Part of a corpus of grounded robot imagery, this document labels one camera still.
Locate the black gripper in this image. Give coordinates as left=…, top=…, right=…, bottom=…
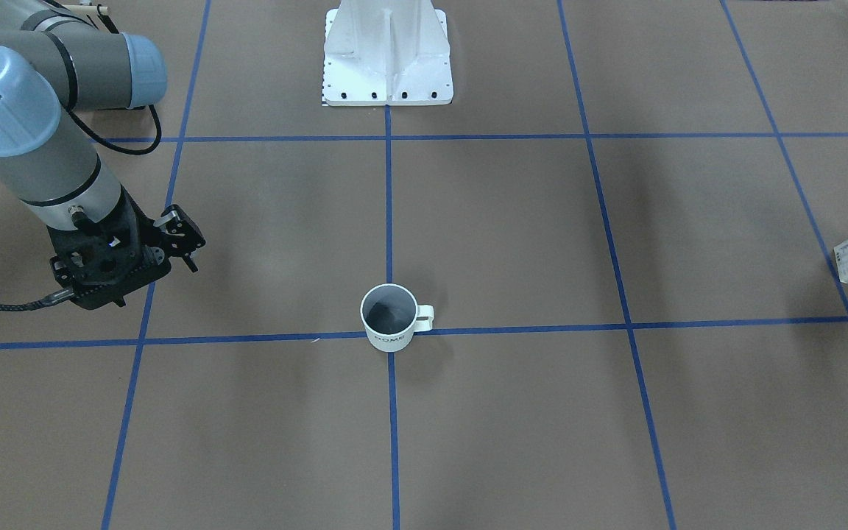
left=49, top=191, right=172, bottom=310

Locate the white ceramic mug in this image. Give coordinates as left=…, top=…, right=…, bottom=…
left=359, top=284, right=435, bottom=353

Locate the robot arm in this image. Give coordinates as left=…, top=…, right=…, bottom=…
left=0, top=1, right=171, bottom=312

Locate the white camera stand pedestal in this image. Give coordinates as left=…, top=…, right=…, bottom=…
left=321, top=1, right=454, bottom=107

